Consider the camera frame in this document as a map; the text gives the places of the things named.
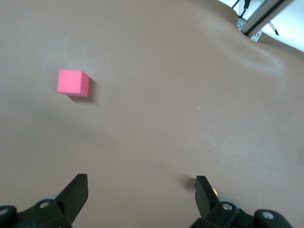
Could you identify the white side table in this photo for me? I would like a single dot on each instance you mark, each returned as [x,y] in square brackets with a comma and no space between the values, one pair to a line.
[292,28]

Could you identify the brown table mat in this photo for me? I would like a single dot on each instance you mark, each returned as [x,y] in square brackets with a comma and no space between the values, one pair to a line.
[152,118]

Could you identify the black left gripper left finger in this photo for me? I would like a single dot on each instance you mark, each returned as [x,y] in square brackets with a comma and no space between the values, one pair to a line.
[71,202]

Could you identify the pink foam cube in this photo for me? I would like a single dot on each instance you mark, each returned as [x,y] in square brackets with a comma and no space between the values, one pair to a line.
[71,82]

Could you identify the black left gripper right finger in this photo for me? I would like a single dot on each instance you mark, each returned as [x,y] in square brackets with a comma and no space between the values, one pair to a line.
[206,204]

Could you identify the aluminium post with brackets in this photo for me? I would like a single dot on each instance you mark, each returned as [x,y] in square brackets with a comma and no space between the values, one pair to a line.
[261,19]

